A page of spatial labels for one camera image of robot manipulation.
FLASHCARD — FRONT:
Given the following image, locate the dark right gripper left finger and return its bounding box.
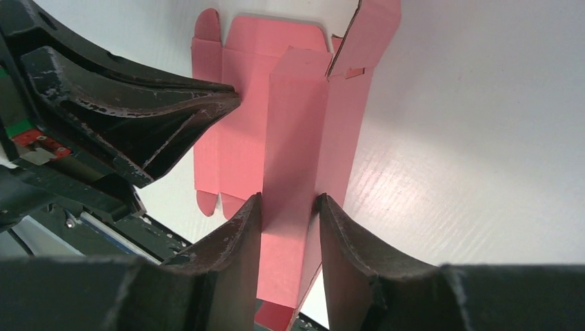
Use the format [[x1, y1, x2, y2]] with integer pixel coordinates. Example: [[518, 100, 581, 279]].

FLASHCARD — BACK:
[[163, 192, 262, 330]]

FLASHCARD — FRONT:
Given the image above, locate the pink cardboard box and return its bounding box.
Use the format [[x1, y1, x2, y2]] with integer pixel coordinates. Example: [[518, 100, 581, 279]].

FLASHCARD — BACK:
[[192, 1, 401, 330]]

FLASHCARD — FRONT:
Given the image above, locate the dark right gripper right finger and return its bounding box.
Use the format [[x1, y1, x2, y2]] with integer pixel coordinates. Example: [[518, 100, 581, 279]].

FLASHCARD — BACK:
[[316, 193, 434, 330]]

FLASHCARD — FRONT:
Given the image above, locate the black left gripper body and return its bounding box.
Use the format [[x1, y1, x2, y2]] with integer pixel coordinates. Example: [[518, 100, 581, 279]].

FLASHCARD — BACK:
[[1, 35, 145, 223]]

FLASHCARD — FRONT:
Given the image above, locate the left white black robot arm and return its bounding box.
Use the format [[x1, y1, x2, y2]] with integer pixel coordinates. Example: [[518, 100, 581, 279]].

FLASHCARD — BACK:
[[1, 1, 240, 230]]

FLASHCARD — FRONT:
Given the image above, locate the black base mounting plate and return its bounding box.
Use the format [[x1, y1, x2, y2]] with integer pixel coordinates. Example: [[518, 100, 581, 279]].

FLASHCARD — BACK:
[[26, 204, 327, 330]]

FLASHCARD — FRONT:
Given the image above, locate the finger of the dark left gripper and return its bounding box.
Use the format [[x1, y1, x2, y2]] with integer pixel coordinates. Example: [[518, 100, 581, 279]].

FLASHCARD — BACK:
[[20, 46, 240, 188], [1, 1, 235, 93]]

